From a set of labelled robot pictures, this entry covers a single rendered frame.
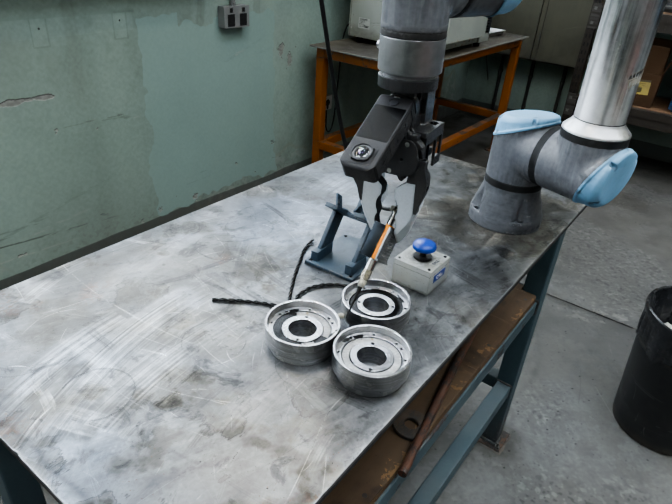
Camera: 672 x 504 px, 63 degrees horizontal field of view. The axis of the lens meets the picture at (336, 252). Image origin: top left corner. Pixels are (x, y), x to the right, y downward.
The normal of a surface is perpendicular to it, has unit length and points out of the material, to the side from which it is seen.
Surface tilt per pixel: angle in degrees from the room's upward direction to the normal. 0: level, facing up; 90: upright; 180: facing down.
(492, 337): 0
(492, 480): 0
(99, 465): 0
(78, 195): 90
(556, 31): 90
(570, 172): 89
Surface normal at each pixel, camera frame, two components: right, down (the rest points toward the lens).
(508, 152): -0.80, 0.26
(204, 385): 0.07, -0.86
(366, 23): -0.60, 0.37
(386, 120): -0.23, -0.53
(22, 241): 0.80, 0.36
